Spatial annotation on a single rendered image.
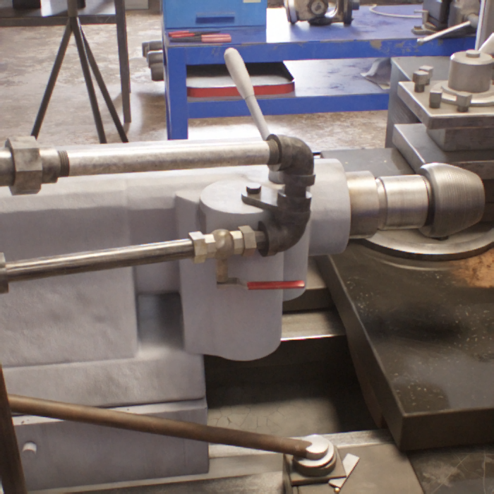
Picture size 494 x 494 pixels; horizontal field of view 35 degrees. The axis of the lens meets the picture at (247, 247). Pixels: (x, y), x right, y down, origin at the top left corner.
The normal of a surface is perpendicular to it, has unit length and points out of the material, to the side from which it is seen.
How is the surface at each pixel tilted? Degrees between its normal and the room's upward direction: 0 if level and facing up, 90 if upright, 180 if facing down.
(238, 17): 90
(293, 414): 14
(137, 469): 90
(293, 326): 0
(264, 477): 0
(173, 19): 90
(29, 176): 101
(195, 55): 90
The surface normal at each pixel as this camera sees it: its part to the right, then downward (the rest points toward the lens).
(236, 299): -0.15, 0.47
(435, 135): -0.99, 0.05
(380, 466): 0.00, -0.88
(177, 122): 0.14, 0.47
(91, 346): 0.12, 0.07
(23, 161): 0.43, -0.15
